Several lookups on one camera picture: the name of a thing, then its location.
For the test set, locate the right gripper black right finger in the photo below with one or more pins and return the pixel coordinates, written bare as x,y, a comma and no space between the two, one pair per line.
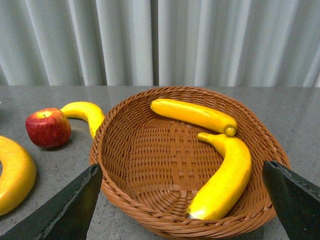
295,200

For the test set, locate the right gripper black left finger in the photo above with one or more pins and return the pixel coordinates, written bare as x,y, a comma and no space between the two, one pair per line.
67,215

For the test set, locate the large yellow banana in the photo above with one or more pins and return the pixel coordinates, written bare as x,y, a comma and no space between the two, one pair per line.
18,174

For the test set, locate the red apple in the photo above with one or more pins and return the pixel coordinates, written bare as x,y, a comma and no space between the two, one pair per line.
48,128

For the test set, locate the curved yellow banana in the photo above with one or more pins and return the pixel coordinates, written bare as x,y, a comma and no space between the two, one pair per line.
86,111
222,191

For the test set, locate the curved yellow banana in basket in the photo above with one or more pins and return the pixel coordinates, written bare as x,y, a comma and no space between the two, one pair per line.
222,191

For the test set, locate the brown wicker basket, right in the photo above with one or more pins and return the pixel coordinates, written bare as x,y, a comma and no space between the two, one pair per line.
153,166

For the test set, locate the straight yellow banana in basket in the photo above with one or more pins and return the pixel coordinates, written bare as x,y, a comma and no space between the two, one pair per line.
195,114

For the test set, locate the grey pleated curtain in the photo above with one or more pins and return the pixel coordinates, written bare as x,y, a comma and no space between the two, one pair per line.
253,43

